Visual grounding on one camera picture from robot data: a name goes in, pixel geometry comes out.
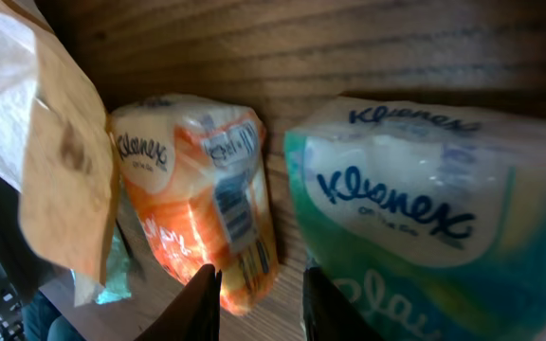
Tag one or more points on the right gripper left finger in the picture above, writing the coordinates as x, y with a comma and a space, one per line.
194, 315

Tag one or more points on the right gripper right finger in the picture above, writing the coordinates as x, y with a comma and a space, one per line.
327, 315

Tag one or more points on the teal wipes packet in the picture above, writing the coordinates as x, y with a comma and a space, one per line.
116, 286

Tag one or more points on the teal tissue pack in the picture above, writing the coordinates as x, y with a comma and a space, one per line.
429, 219

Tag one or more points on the orange small packet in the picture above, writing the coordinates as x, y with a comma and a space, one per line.
193, 170

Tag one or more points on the beige snack bag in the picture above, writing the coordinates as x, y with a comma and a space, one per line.
54, 147

